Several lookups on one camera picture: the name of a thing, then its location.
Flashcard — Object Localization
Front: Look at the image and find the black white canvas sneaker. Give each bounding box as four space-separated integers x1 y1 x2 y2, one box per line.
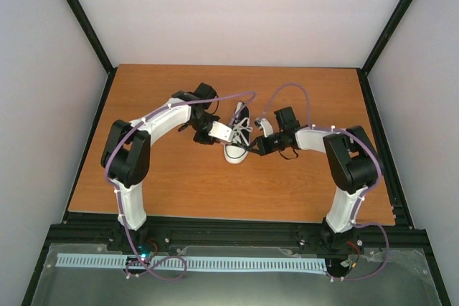
224 101 252 164

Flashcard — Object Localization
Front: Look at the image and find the white shoelace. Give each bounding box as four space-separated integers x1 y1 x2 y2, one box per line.
230 115 252 148

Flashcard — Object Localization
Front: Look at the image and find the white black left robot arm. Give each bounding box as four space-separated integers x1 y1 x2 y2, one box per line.
101 83 219 251

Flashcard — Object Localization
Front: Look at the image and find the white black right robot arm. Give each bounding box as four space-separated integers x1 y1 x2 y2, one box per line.
245 107 383 252

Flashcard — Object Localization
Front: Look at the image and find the clear acrylic cover plate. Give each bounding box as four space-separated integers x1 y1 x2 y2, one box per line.
31 244 440 305

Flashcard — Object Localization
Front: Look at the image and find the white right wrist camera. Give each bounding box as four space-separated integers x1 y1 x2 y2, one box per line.
254 118 274 138

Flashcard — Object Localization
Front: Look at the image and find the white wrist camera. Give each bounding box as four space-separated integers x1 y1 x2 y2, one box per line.
254 118 274 138
208 121 234 143

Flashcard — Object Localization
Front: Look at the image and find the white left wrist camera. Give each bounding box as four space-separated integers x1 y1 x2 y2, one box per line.
208 121 234 143

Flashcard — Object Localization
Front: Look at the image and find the black aluminium frame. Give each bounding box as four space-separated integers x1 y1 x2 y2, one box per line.
22 0 450 305

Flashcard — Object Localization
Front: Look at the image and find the light blue slotted cable duct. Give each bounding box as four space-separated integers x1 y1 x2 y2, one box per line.
55 253 326 274

